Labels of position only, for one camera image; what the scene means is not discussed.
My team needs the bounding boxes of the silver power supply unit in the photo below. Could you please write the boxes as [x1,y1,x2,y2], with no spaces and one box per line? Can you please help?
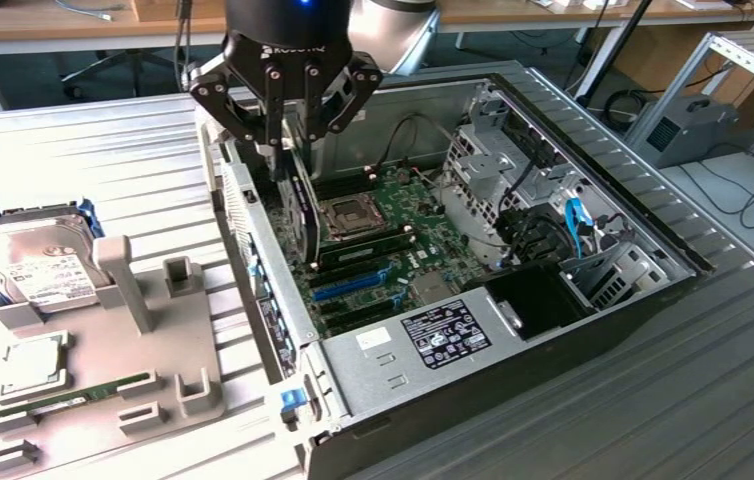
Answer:
[319,287,531,416]

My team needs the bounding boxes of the black looped wire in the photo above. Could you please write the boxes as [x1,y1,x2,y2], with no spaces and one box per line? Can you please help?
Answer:
[375,114,451,171]

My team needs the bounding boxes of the silver disk bay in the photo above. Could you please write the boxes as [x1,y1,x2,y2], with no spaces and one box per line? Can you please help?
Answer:
[445,84,591,251]

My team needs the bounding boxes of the wooden desk white frame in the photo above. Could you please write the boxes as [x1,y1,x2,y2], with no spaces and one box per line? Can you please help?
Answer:
[435,0,754,101]
[0,0,231,114]

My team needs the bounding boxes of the blue disk carrier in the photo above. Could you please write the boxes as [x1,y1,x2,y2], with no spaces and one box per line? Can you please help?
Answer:
[0,197,108,306]

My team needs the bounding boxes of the silver CPU chip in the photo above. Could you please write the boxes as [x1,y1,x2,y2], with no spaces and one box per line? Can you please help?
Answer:
[0,342,64,396]

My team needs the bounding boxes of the aluminium profile frame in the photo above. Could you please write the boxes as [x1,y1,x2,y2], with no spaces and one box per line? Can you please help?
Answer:
[623,28,754,156]

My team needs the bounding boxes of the wooden box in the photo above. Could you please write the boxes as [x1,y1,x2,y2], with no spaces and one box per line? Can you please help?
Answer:
[132,0,228,22]

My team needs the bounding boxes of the blue expansion slot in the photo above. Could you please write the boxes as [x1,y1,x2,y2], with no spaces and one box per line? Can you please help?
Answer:
[312,272,384,301]

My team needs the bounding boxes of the silver chipset heatsink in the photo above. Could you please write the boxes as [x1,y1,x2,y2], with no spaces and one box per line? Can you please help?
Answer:
[408,274,457,306]

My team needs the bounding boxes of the hanging grey cable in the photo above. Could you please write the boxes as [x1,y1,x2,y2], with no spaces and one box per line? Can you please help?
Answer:
[173,0,196,94]

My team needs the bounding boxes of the CPU socket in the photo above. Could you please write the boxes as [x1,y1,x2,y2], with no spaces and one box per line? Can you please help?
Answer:
[317,197,384,244]

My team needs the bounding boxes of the installed RAM stick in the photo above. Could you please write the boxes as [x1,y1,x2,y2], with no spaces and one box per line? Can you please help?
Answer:
[319,232,417,266]

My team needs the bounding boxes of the graphics card with metal bracket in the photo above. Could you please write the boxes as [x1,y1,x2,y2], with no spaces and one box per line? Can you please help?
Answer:
[273,112,323,266]

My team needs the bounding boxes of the black wire bundle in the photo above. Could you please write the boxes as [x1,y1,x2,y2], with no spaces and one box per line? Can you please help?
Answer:
[496,202,575,266]

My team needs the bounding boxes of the blue SATA wire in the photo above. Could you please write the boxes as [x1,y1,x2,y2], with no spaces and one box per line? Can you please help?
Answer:
[566,197,595,261]

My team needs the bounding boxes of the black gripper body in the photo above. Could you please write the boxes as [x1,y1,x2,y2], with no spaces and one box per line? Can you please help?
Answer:
[225,0,356,101]

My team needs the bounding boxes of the grey cable with plug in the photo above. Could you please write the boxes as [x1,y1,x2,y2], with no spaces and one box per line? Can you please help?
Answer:
[55,0,125,22]

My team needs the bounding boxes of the silver hard disk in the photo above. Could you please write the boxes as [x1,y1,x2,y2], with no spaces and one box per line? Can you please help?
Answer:
[0,214,101,314]

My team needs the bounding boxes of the grey parts rack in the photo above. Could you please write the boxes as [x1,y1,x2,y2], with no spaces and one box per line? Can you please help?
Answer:
[0,234,228,476]

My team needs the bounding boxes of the office chair base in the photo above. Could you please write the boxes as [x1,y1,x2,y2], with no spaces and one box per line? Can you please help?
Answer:
[59,47,195,100]

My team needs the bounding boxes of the open PC case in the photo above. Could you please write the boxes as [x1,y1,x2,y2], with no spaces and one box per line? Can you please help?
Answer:
[193,72,716,480]

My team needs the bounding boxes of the grey cabinet with vent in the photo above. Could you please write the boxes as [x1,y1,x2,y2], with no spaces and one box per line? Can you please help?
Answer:
[628,93,742,170]

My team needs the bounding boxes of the green RAM stick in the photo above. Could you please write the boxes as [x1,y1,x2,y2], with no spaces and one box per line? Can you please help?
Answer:
[0,372,151,421]

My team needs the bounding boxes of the green motherboard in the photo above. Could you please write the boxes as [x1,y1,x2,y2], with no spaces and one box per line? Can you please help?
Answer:
[261,169,478,341]

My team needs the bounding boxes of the black stand pole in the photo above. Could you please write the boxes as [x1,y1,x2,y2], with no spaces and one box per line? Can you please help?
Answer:
[572,0,656,101]

